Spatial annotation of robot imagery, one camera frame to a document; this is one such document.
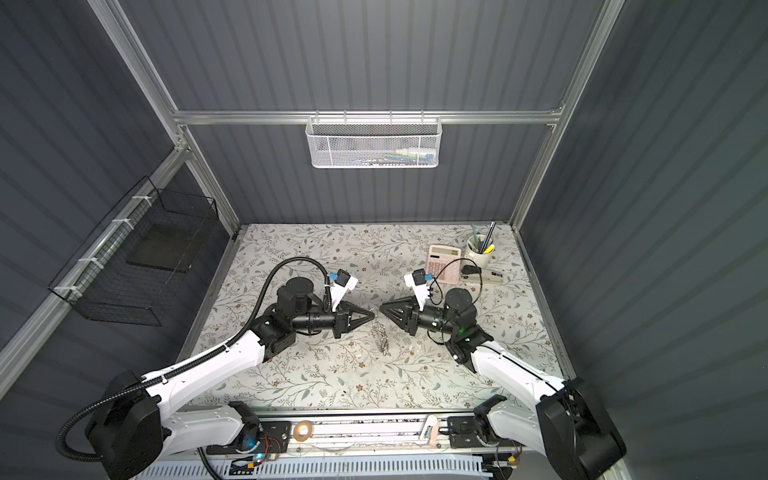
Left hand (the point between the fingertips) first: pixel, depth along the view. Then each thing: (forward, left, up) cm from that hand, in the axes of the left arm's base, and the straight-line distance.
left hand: (375, 317), depth 72 cm
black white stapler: (+24, -33, -17) cm, 44 cm away
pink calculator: (+33, -24, -19) cm, 45 cm away
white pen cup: (+31, -37, -12) cm, 49 cm away
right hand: (+1, -3, 0) cm, 3 cm away
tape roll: (-19, +21, -22) cm, 36 cm away
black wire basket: (+13, +59, +7) cm, 61 cm away
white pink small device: (-22, -12, -19) cm, 31 cm away
